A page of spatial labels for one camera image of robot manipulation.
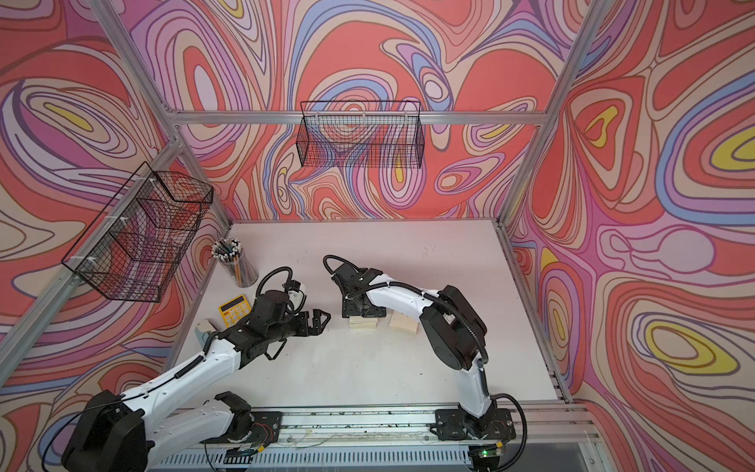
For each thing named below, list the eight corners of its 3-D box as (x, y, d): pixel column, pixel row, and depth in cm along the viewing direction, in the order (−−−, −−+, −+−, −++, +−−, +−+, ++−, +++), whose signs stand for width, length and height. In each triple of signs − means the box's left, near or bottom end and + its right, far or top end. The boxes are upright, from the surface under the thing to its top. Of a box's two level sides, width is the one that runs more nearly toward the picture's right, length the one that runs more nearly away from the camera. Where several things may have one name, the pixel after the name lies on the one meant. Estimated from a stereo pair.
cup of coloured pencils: (230, 287, 102) (208, 256, 88) (237, 270, 107) (217, 238, 93) (254, 287, 102) (235, 256, 88) (260, 270, 107) (242, 238, 93)
